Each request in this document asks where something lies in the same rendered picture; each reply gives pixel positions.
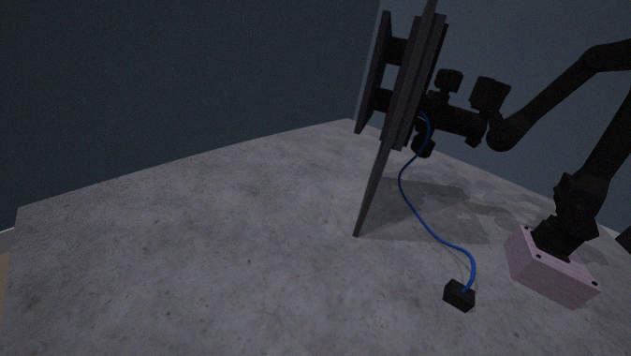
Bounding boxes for blue cable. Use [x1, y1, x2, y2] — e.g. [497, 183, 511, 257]
[398, 111, 476, 293]

